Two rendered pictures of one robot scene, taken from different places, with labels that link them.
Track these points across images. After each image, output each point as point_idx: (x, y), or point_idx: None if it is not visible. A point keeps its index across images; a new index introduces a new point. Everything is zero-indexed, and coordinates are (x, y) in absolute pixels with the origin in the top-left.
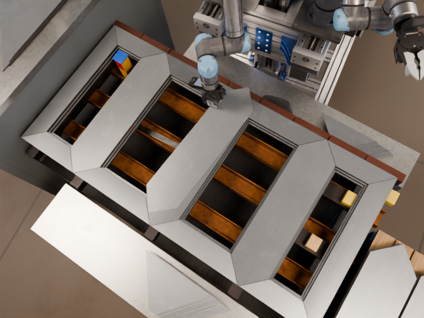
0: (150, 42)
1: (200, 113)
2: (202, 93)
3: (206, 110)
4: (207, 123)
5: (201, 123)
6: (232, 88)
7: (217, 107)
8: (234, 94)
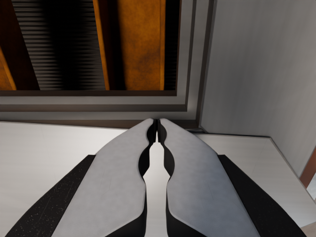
0: None
1: (147, 3)
2: (209, 3)
3: (120, 96)
4: (40, 166)
5: (9, 146)
6: (303, 169)
7: (156, 166)
8: (268, 191)
